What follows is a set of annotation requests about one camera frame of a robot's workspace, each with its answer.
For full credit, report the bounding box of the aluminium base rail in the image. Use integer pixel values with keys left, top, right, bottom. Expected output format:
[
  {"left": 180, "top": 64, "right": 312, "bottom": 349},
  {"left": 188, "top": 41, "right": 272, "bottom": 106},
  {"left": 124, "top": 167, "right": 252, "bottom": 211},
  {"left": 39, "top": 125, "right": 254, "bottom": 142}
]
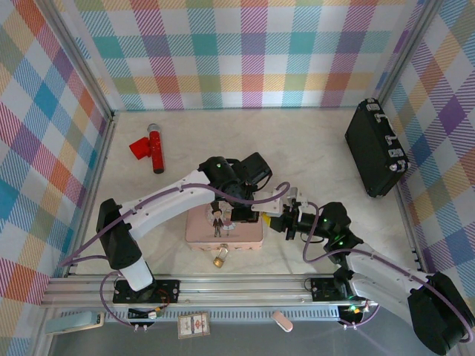
[{"left": 39, "top": 274, "right": 420, "bottom": 309}]

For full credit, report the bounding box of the playing card box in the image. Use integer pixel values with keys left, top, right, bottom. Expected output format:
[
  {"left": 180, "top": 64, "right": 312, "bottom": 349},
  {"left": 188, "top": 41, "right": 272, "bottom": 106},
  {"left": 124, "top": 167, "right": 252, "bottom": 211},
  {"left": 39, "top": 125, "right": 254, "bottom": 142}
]
[{"left": 177, "top": 311, "right": 211, "bottom": 340}]

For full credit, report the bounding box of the red glitter toy microphone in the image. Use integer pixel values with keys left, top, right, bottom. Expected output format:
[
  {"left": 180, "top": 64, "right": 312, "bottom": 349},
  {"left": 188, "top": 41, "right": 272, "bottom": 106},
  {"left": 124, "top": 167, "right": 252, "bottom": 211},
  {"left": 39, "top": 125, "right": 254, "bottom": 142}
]
[{"left": 146, "top": 123, "right": 166, "bottom": 175}]

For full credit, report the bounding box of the aluminium side floor rail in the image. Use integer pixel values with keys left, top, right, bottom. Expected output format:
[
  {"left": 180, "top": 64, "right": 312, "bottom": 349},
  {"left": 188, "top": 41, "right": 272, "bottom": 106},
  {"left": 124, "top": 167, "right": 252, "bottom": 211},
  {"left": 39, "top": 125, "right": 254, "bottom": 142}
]
[
  {"left": 63, "top": 111, "right": 119, "bottom": 278},
  {"left": 392, "top": 181, "right": 428, "bottom": 274}
]

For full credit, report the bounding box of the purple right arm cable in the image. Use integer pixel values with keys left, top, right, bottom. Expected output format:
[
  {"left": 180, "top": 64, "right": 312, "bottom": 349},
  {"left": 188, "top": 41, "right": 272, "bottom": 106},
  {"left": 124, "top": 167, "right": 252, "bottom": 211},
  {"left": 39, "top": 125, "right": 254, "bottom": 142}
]
[{"left": 303, "top": 202, "right": 469, "bottom": 342}]

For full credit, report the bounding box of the perforated grey cable tray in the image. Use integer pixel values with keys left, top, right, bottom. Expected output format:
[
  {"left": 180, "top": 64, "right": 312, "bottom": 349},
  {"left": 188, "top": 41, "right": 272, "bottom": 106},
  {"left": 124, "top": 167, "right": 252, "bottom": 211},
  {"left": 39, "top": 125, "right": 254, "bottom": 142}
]
[{"left": 105, "top": 307, "right": 344, "bottom": 322}]

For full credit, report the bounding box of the teal flat device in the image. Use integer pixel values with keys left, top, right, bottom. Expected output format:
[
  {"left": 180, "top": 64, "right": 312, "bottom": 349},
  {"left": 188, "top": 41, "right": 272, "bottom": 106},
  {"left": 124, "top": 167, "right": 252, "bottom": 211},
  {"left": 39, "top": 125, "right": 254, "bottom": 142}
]
[{"left": 45, "top": 311, "right": 106, "bottom": 336}]

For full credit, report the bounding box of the pink cartoon couple tin box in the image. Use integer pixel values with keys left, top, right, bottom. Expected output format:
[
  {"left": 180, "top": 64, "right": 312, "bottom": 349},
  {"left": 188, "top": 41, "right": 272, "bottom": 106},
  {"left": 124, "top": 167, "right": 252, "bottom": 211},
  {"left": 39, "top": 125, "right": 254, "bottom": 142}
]
[{"left": 185, "top": 206, "right": 266, "bottom": 252}]

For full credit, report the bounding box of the red plastic block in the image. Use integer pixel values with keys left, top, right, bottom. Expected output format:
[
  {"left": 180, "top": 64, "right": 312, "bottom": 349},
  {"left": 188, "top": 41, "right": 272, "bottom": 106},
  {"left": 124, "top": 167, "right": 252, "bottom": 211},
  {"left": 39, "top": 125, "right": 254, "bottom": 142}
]
[{"left": 128, "top": 136, "right": 151, "bottom": 161}]

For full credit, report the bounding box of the black briefcase with metal clasps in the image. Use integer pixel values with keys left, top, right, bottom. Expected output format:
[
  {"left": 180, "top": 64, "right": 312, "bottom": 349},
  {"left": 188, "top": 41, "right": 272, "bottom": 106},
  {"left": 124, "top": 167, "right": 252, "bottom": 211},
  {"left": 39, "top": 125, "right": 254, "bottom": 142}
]
[{"left": 344, "top": 97, "right": 410, "bottom": 199}]

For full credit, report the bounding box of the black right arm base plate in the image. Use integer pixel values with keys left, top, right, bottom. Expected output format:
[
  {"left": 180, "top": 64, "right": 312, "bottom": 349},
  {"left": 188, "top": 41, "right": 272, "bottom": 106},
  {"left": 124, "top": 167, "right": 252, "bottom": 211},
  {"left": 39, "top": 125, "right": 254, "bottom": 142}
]
[{"left": 309, "top": 277, "right": 357, "bottom": 303}]

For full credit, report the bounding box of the small brass padlock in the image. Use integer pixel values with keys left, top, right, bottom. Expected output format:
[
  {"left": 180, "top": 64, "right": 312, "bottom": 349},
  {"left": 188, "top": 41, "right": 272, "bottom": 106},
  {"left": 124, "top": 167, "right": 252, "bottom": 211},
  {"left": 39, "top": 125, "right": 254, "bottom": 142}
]
[{"left": 212, "top": 243, "right": 229, "bottom": 268}]

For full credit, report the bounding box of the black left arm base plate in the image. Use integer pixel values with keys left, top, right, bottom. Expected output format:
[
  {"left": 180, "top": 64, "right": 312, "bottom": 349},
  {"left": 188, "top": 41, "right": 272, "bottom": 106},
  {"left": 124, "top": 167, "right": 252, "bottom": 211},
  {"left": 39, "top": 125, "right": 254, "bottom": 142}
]
[{"left": 112, "top": 278, "right": 182, "bottom": 306}]

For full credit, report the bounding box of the aluminium corner post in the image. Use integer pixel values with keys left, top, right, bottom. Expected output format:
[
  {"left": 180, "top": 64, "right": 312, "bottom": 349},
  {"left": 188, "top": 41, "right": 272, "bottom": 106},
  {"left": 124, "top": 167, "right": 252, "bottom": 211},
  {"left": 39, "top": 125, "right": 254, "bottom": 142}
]
[
  {"left": 36, "top": 0, "right": 117, "bottom": 120},
  {"left": 375, "top": 0, "right": 443, "bottom": 108}
]

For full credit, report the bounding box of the pink white eraser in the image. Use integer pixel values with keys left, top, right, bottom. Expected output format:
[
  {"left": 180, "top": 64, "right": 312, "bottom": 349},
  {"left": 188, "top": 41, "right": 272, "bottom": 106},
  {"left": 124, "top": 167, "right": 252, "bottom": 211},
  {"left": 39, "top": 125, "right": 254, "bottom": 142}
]
[{"left": 271, "top": 310, "right": 295, "bottom": 332}]

